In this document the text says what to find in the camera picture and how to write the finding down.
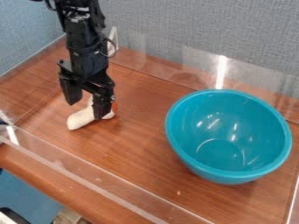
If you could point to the clear acrylic back barrier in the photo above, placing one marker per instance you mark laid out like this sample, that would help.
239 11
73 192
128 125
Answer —
149 83

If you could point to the blue plastic bowl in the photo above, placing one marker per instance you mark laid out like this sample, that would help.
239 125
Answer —
229 136

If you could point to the clear acrylic barrier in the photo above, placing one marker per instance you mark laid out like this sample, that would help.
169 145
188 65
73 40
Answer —
105 198
149 83

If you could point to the white mushroom with red cap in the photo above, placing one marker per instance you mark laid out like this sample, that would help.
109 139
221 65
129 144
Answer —
82 117

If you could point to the clear acrylic front barrier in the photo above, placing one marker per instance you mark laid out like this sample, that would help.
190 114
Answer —
105 198

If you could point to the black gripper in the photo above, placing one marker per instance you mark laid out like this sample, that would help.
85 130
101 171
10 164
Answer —
84 72

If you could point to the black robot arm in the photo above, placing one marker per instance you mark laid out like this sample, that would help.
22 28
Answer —
81 8

